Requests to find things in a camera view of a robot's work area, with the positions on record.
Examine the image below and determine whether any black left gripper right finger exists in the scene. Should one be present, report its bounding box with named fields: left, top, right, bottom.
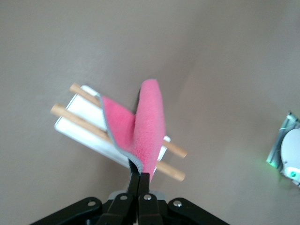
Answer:
left=137, top=172, right=232, bottom=225

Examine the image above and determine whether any white rack with wooden rods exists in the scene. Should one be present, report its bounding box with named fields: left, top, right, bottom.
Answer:
left=50, top=82, right=188, bottom=181

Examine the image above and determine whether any grey and pink towel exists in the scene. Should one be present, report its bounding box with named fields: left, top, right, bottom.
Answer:
left=100, top=79, right=167, bottom=184

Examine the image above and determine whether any brown table cover sheet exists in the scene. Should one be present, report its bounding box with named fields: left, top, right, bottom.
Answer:
left=0, top=0, right=300, bottom=225

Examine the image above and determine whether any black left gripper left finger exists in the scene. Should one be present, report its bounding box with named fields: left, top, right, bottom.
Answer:
left=30, top=163, right=141, bottom=225

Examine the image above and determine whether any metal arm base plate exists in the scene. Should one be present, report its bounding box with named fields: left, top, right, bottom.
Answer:
left=266, top=111, right=300, bottom=179

